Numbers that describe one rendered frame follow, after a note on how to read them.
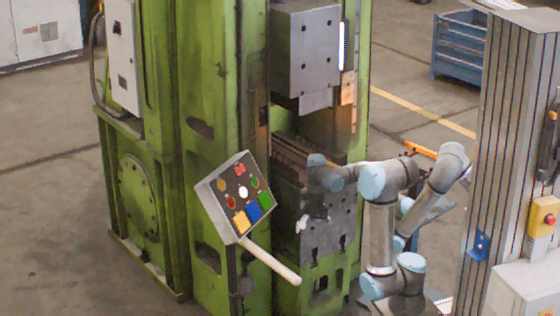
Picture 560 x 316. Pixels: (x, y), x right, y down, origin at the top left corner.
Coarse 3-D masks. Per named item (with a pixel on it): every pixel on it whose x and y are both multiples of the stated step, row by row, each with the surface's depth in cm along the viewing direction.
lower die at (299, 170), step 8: (280, 136) 376; (288, 136) 377; (272, 144) 369; (280, 144) 368; (296, 144) 368; (304, 144) 369; (280, 152) 361; (288, 152) 361; (296, 152) 359; (312, 152) 360; (272, 160) 360; (280, 160) 355; (296, 160) 353; (304, 160) 353; (328, 160) 354; (280, 168) 356; (288, 168) 351; (296, 168) 348; (304, 168) 347; (296, 176) 347; (304, 176) 348
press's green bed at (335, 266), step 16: (272, 256) 380; (336, 256) 377; (352, 256) 385; (272, 272) 387; (304, 272) 365; (320, 272) 373; (336, 272) 390; (272, 288) 392; (288, 288) 378; (304, 288) 371; (320, 288) 391; (336, 288) 394; (288, 304) 383; (304, 304) 376; (320, 304) 384; (336, 304) 393
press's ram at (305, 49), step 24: (312, 0) 328; (288, 24) 310; (312, 24) 316; (336, 24) 325; (288, 48) 315; (312, 48) 322; (336, 48) 331; (288, 72) 320; (312, 72) 327; (336, 72) 336; (288, 96) 325
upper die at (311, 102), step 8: (328, 88) 337; (272, 96) 344; (280, 96) 339; (304, 96) 329; (312, 96) 332; (320, 96) 335; (328, 96) 339; (280, 104) 340; (288, 104) 335; (296, 104) 330; (304, 104) 331; (312, 104) 334; (320, 104) 337; (328, 104) 341; (296, 112) 332; (304, 112) 333
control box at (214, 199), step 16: (240, 160) 309; (208, 176) 299; (224, 176) 298; (240, 176) 306; (256, 176) 315; (208, 192) 291; (224, 192) 296; (256, 192) 312; (208, 208) 294; (224, 208) 293; (240, 208) 301; (272, 208) 318; (224, 224) 294; (256, 224) 306; (224, 240) 298
